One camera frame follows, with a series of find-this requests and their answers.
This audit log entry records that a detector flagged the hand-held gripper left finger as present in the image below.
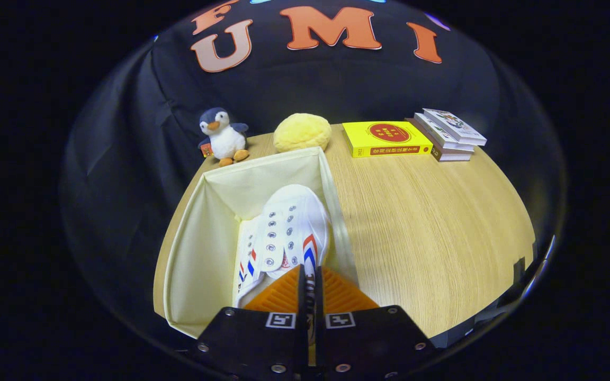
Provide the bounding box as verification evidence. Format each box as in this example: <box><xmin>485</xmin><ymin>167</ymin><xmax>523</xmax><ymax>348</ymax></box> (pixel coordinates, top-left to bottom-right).
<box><xmin>194</xmin><ymin>265</ymin><xmax>311</xmax><ymax>381</ymax></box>

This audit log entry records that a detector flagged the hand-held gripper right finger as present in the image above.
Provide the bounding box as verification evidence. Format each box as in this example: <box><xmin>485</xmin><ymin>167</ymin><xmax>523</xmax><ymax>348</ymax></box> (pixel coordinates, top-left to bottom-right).
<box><xmin>313</xmin><ymin>266</ymin><xmax>438</xmax><ymax>381</ymax></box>

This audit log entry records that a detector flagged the white striped canvas shoe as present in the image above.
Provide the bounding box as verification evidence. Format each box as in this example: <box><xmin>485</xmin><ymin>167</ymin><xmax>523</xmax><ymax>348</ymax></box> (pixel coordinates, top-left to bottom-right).
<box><xmin>234</xmin><ymin>214</ymin><xmax>263</xmax><ymax>297</ymax></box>
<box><xmin>234</xmin><ymin>184</ymin><xmax>332</xmax><ymax>310</ymax></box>

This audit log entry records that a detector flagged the cream fabric storage box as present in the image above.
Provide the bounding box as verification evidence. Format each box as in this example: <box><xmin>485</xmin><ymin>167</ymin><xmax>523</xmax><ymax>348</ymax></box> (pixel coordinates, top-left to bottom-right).
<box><xmin>163</xmin><ymin>147</ymin><xmax>360</xmax><ymax>339</ymax></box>

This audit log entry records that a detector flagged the brown cover book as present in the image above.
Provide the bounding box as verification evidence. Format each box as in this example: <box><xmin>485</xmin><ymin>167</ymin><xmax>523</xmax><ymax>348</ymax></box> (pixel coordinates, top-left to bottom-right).
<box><xmin>407</xmin><ymin>116</ymin><xmax>472</xmax><ymax>162</ymax></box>

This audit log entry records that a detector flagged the penguin plush toy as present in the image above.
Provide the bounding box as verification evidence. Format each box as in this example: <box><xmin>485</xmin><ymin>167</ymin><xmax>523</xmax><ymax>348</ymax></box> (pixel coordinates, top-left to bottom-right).
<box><xmin>198</xmin><ymin>107</ymin><xmax>250</xmax><ymax>168</ymax></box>

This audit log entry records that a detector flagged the yellow book with red circle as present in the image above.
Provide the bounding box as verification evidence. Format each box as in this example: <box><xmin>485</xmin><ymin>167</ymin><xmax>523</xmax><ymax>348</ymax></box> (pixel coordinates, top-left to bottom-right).
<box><xmin>342</xmin><ymin>121</ymin><xmax>434</xmax><ymax>158</ymax></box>

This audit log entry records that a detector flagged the yellow plush ball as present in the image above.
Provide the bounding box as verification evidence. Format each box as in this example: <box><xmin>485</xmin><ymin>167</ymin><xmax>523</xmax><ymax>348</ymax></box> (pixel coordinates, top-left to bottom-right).
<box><xmin>273</xmin><ymin>113</ymin><xmax>332</xmax><ymax>154</ymax></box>

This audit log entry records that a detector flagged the white illustrated cover book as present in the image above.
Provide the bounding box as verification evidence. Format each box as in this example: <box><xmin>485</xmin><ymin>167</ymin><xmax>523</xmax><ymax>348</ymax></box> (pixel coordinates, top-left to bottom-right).
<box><xmin>423</xmin><ymin>108</ymin><xmax>488</xmax><ymax>147</ymax></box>

